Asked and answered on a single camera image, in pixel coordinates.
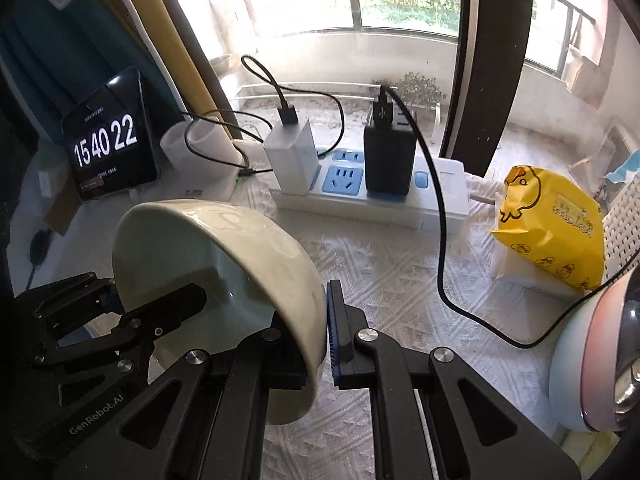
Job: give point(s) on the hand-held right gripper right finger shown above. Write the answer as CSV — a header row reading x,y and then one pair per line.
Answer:
x,y
334,340

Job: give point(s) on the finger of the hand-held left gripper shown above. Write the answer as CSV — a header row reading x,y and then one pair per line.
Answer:
x,y
170,307
65,305

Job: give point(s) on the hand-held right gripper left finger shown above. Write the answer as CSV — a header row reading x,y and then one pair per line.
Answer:
x,y
250,360

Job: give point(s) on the cream bowl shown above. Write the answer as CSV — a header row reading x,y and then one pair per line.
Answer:
x,y
225,240

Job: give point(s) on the black round object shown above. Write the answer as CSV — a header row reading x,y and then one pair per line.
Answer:
x,y
40,247

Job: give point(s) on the small white card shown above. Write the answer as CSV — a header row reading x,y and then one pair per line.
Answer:
x,y
46,184

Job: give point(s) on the white desk lamp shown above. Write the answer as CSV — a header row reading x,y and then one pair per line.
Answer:
x,y
175,147

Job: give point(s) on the white power strip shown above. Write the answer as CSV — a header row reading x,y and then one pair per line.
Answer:
x,y
430,200

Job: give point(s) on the tablet with clock display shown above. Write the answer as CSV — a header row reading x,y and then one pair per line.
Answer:
x,y
107,135

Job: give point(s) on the white charger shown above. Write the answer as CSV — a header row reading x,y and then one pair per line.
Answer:
x,y
292,157

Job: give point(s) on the black charger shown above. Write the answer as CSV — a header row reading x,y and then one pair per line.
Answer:
x,y
390,155

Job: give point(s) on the light blue bowl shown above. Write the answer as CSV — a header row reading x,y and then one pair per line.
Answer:
x,y
567,375

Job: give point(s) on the yellow snack packet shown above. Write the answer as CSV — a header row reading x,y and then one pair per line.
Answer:
x,y
545,220

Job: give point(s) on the small potted plant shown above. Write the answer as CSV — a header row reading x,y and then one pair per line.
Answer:
x,y
420,90

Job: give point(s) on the pink bowl with steel liner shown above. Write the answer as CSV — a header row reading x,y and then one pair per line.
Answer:
x,y
612,350

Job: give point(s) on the white perforated basket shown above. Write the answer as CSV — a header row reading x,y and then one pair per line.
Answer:
x,y
622,230

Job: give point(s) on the blue bag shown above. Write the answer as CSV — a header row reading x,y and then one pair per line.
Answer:
x,y
625,167

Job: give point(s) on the balcony cardboard box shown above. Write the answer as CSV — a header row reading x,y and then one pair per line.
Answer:
x,y
582,72

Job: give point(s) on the balcony railing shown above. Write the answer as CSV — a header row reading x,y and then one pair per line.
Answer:
x,y
565,5

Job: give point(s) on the dark window frame post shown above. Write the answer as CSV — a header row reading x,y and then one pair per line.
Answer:
x,y
485,60

